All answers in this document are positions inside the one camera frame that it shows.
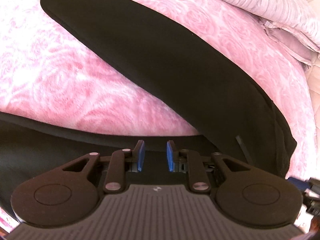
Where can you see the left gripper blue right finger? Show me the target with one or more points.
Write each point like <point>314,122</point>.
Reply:
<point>172,155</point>

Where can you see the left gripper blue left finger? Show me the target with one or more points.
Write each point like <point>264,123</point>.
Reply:
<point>138,155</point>

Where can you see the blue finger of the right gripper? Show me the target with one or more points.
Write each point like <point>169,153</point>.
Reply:
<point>300,184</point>

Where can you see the black garment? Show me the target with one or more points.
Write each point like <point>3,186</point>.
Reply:
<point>211,93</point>

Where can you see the pink floral blanket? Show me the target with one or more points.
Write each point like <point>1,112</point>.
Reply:
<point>49,76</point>

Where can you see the mauve pillowcase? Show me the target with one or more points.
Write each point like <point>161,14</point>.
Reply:
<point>295,44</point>

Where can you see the striped lilac folded quilt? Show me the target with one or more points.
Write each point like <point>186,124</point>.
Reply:
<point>295,16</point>

